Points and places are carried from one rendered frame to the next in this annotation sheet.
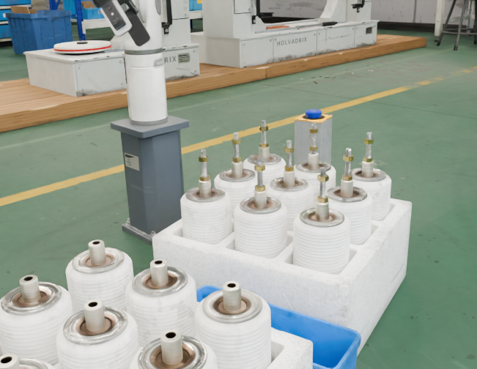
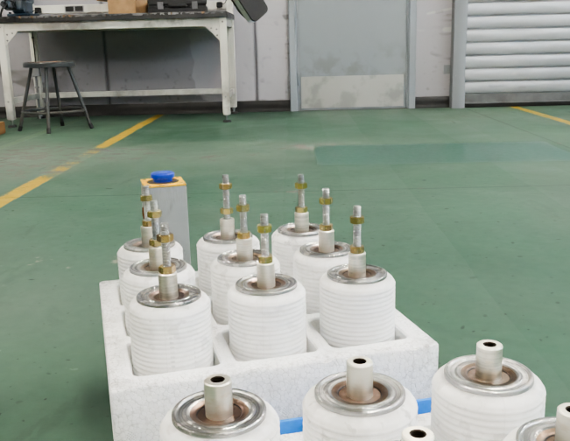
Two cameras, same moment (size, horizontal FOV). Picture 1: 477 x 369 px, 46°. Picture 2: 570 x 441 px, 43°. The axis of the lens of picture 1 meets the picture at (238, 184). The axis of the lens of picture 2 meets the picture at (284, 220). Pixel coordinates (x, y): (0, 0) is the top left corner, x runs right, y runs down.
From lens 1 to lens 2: 0.65 m
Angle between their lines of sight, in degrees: 45
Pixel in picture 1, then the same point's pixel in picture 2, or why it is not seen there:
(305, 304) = not seen: hidden behind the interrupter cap
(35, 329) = not seen: outside the picture
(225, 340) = (534, 414)
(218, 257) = (248, 376)
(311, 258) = (372, 328)
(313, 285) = (396, 360)
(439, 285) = not seen: hidden behind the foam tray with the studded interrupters
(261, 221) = (295, 301)
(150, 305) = (401, 424)
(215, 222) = (207, 332)
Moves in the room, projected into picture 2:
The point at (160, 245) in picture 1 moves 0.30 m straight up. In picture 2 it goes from (131, 399) to (109, 122)
